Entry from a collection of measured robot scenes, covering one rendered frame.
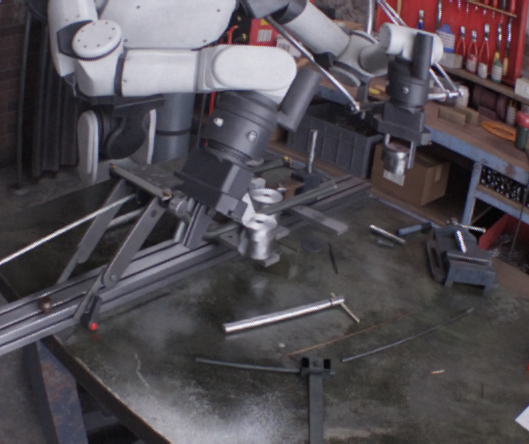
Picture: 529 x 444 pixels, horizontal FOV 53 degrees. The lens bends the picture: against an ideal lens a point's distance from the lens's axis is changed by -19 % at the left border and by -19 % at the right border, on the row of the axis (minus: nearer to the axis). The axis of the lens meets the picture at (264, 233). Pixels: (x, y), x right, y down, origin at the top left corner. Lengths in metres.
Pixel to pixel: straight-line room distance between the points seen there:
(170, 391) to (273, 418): 0.12
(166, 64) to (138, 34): 0.26
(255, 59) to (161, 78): 0.13
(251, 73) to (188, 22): 0.33
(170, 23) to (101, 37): 0.27
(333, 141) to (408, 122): 1.47
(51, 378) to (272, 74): 0.68
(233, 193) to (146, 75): 0.21
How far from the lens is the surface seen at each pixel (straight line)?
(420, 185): 2.41
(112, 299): 0.86
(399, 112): 1.15
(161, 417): 0.69
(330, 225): 1.04
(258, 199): 0.98
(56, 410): 1.19
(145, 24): 1.08
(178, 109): 2.86
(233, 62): 0.81
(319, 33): 1.29
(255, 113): 0.81
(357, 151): 2.54
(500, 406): 0.81
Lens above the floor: 1.37
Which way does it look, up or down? 27 degrees down
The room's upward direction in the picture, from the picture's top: 8 degrees clockwise
